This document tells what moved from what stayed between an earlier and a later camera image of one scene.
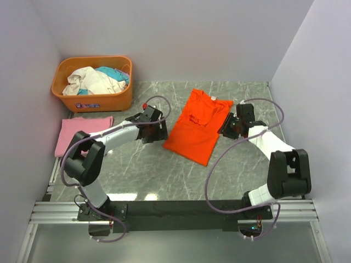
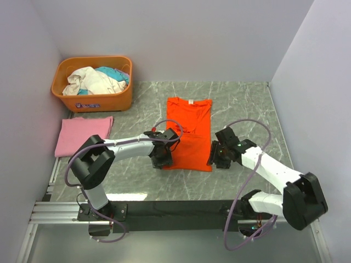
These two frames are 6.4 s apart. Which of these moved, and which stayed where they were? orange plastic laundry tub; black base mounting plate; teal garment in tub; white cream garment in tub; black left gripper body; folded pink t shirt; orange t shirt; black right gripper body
Moved: black right gripper body; black left gripper body; orange t shirt
Stayed: teal garment in tub; folded pink t shirt; orange plastic laundry tub; black base mounting plate; white cream garment in tub
